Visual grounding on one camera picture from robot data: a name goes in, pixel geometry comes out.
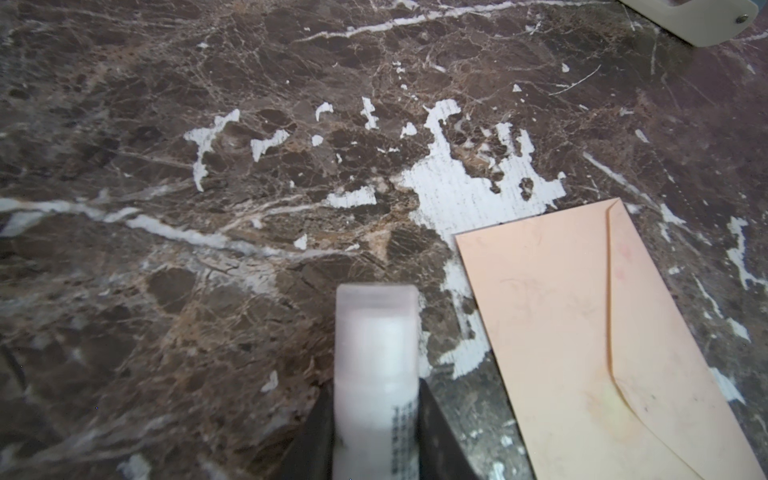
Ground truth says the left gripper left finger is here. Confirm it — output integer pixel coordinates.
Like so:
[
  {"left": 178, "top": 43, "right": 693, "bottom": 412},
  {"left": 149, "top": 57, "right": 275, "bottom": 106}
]
[{"left": 278, "top": 381, "right": 334, "bottom": 480}]

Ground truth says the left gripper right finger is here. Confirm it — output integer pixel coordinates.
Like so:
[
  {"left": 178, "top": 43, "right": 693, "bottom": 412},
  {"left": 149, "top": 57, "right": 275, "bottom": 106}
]
[{"left": 417, "top": 379, "right": 479, "bottom": 480}]

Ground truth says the white glue stick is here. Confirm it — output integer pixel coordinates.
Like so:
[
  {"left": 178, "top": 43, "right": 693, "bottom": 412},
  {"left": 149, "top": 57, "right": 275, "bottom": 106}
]
[{"left": 332, "top": 334, "right": 420, "bottom": 479}]

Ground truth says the pink envelope with cream flap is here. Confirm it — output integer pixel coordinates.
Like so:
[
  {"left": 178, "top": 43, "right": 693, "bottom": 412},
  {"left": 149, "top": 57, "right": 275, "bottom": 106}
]
[{"left": 456, "top": 199, "right": 764, "bottom": 479}]

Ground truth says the clear glue stick cap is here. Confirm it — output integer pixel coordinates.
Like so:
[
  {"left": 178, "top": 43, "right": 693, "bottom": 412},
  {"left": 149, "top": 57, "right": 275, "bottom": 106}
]
[{"left": 334, "top": 283, "right": 420, "bottom": 387}]

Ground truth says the blue grey stapler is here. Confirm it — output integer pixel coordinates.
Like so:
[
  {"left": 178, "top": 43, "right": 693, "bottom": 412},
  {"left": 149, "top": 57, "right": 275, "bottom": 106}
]
[{"left": 621, "top": 0, "right": 767, "bottom": 47}]

